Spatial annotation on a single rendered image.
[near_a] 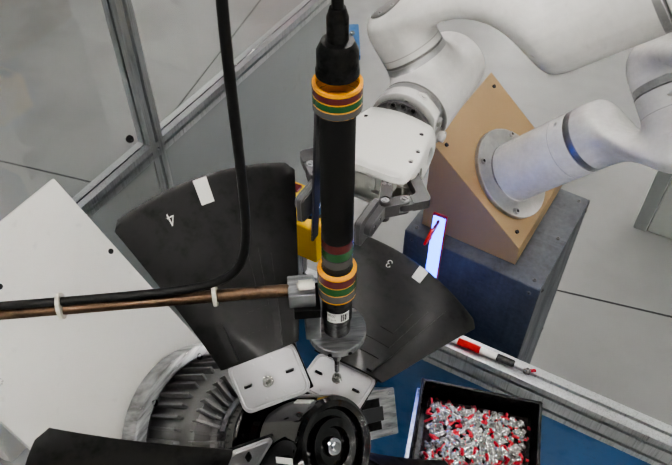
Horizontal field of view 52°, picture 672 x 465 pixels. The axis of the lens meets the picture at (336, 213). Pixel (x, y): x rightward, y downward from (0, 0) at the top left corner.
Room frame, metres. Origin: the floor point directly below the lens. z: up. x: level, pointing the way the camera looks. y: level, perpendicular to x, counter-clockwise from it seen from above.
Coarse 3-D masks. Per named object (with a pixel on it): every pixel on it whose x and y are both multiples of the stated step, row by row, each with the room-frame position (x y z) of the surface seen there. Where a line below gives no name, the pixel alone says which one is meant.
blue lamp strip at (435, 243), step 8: (432, 224) 0.79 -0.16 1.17; (440, 224) 0.78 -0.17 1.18; (440, 232) 0.78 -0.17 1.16; (432, 240) 0.79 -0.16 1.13; (440, 240) 0.78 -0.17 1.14; (432, 248) 0.79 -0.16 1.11; (440, 248) 0.78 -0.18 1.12; (432, 256) 0.79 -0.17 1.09; (432, 264) 0.78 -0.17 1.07; (432, 272) 0.78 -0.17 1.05
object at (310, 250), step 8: (296, 216) 0.90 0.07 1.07; (320, 216) 0.90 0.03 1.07; (304, 224) 0.88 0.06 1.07; (320, 224) 0.88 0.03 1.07; (304, 232) 0.87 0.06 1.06; (320, 232) 0.87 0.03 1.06; (304, 240) 0.87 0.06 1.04; (320, 240) 0.87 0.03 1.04; (304, 248) 0.87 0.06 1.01; (312, 248) 0.86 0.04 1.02; (320, 248) 0.87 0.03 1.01; (304, 256) 0.87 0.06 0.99; (312, 256) 0.86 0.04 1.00; (320, 256) 0.87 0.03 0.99
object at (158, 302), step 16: (240, 288) 0.48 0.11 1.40; (256, 288) 0.48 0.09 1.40; (272, 288) 0.48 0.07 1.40; (80, 304) 0.45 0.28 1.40; (96, 304) 0.45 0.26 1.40; (112, 304) 0.45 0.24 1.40; (128, 304) 0.46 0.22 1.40; (144, 304) 0.46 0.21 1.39; (160, 304) 0.46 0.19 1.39; (176, 304) 0.46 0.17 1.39
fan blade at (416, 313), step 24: (360, 264) 0.69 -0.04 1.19; (408, 264) 0.70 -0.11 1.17; (360, 288) 0.64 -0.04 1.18; (384, 288) 0.65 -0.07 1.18; (408, 288) 0.66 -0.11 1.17; (432, 288) 0.67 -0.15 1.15; (360, 312) 0.60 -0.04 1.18; (384, 312) 0.60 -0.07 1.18; (408, 312) 0.61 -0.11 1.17; (432, 312) 0.62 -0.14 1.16; (456, 312) 0.63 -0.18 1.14; (384, 336) 0.56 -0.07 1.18; (408, 336) 0.57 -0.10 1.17; (432, 336) 0.58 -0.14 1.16; (456, 336) 0.59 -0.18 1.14; (360, 360) 0.52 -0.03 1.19; (384, 360) 0.52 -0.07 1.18; (408, 360) 0.53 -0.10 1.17
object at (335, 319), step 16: (336, 16) 0.48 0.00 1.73; (336, 32) 0.48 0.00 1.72; (320, 48) 0.48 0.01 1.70; (336, 48) 0.47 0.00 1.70; (352, 48) 0.48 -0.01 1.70; (320, 64) 0.47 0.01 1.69; (336, 64) 0.47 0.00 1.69; (352, 64) 0.47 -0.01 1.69; (320, 80) 0.47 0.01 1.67; (336, 80) 0.47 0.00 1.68; (352, 80) 0.47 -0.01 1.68; (336, 320) 0.47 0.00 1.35; (336, 336) 0.47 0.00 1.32
